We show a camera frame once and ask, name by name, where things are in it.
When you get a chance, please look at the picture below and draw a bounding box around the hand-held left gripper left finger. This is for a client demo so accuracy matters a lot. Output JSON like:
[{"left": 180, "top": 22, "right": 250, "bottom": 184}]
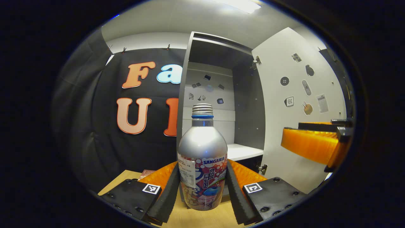
[{"left": 98, "top": 161, "right": 181, "bottom": 226}]

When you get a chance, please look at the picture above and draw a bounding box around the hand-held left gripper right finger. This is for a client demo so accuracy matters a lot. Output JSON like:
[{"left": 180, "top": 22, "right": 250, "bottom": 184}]
[{"left": 225, "top": 159, "right": 307, "bottom": 226}]

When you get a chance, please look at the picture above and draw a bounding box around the white cabinet door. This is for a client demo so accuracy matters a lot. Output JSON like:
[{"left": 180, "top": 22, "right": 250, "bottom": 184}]
[{"left": 252, "top": 27, "right": 347, "bottom": 194}]

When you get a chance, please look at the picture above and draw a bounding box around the silver bottle with printed label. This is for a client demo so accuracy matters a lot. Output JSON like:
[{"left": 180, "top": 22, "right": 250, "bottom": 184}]
[{"left": 177, "top": 103, "right": 228, "bottom": 211}]

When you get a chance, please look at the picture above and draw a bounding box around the grey cabinet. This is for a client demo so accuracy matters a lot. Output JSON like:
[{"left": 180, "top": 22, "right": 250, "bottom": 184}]
[{"left": 176, "top": 31, "right": 267, "bottom": 178}]

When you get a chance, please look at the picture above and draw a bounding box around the white cabinet shelf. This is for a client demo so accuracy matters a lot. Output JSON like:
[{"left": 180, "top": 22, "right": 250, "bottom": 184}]
[{"left": 226, "top": 143, "right": 264, "bottom": 162}]

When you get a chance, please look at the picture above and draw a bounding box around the stack of books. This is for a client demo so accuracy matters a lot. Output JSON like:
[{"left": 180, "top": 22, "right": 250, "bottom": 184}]
[{"left": 137, "top": 169, "right": 156, "bottom": 182}]

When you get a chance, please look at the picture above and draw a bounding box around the black backdrop cloth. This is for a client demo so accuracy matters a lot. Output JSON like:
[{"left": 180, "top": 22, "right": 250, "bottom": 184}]
[{"left": 52, "top": 28, "right": 355, "bottom": 193}]

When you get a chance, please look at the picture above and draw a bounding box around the ceiling panel light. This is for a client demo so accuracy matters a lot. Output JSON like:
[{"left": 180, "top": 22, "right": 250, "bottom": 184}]
[{"left": 215, "top": 0, "right": 263, "bottom": 14}]

